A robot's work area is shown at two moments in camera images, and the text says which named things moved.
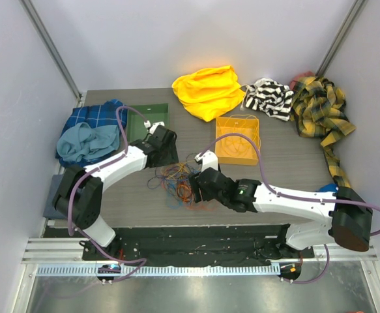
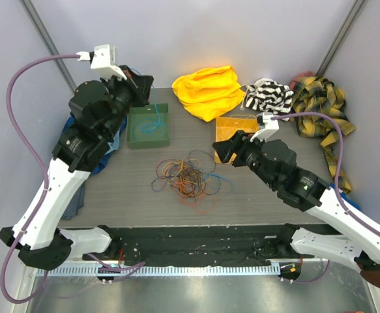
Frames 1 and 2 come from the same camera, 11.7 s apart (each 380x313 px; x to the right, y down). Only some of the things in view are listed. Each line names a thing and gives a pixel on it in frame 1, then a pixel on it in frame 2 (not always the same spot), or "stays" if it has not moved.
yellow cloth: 209,92 stays
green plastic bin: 154,113 stays
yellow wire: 257,124 stays
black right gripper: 195,189 → 240,141
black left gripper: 171,157 → 139,85
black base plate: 195,245 stays
